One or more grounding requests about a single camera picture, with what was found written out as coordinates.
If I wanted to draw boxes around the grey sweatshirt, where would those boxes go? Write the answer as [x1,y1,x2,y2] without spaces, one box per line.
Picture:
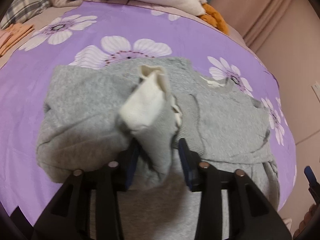
[36,57,280,239]

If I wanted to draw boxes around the orange knit garment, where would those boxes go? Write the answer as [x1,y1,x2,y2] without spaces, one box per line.
[199,3,229,35]

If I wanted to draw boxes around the pink folded cloth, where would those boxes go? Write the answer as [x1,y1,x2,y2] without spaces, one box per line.
[0,30,12,48]

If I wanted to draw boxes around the white wall socket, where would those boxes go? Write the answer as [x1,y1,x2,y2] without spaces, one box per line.
[311,82,320,102]

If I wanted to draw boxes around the plaid grey shirt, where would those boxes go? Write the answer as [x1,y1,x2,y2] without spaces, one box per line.
[1,0,52,29]

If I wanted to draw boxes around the purple floral bedsheet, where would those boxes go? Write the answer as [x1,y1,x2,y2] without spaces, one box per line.
[1,2,281,223]

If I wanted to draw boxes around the orange folded cloth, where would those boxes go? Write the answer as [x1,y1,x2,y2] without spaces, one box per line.
[0,23,34,56]

